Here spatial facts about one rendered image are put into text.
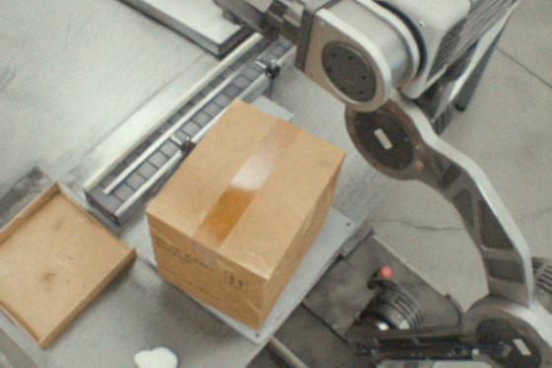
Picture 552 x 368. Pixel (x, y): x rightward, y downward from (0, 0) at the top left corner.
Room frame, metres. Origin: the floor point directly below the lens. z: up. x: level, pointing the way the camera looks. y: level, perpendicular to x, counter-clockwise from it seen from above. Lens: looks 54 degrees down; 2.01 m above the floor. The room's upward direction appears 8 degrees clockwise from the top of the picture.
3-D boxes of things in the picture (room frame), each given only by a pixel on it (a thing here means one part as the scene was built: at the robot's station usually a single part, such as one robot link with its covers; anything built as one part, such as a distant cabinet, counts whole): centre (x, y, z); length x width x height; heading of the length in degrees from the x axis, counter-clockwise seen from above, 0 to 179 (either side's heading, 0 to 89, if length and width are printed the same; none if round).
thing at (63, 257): (0.48, 0.44, 0.85); 0.30 x 0.26 x 0.04; 149
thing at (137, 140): (1.11, 0.11, 0.91); 1.07 x 0.01 x 0.02; 149
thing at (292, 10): (0.65, -0.02, 1.45); 0.09 x 0.08 x 0.12; 142
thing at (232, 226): (0.59, 0.03, 0.99); 0.30 x 0.24 x 0.27; 157
